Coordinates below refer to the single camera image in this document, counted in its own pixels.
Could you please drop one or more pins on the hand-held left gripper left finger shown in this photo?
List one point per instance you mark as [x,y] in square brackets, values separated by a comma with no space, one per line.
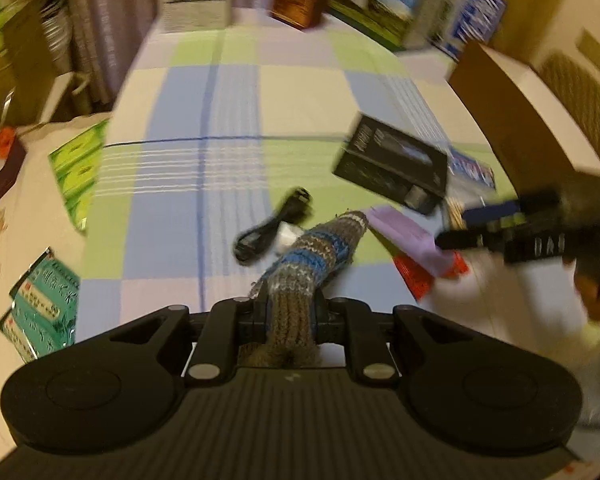
[252,322]

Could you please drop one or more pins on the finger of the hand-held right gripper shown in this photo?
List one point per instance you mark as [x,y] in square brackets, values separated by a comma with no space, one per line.
[490,212]
[467,240]

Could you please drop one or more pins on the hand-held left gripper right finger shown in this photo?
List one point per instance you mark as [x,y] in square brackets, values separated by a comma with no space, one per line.
[330,322]

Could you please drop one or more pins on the red packet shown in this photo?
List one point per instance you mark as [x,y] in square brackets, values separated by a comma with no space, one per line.
[417,275]

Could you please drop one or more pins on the striped knitted sock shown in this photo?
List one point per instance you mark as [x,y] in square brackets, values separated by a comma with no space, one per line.
[305,260]

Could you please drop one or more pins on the brown storage box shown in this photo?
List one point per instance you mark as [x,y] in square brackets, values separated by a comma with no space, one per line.
[520,110]

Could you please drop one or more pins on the black product box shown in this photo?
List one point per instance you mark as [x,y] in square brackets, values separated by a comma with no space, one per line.
[390,160]

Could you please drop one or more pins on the person's right hand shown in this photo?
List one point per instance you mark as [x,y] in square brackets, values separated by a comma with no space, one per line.
[592,292]

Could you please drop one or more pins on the blue white snack packet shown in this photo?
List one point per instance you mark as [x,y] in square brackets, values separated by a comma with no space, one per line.
[472,167]

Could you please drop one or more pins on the small white object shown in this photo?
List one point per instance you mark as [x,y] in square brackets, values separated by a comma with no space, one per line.
[286,236]

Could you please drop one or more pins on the quilted chair cover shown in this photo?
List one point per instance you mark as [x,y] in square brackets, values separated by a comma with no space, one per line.
[575,90]

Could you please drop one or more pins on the checked bed sheet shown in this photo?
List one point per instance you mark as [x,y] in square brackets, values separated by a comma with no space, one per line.
[180,170]

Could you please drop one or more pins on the blue milk carton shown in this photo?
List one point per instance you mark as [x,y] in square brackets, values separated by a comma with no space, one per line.
[472,15]

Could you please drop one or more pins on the teal medicine packet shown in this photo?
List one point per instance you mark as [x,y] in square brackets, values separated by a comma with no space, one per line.
[32,335]
[45,280]

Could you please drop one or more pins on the stack of green packets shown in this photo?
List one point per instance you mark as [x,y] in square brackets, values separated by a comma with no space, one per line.
[77,175]

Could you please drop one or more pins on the green white carton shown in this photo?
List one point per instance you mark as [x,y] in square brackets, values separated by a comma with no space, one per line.
[370,0]

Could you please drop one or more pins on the dark brown flat box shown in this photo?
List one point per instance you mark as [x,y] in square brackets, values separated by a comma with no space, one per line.
[0,180]

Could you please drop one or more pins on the white printed box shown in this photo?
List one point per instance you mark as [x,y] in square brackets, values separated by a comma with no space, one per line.
[195,7]

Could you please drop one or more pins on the brown cardboard box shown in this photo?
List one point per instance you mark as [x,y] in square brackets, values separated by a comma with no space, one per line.
[15,65]

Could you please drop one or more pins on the wall socket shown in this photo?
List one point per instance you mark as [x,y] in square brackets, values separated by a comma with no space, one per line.
[596,50]

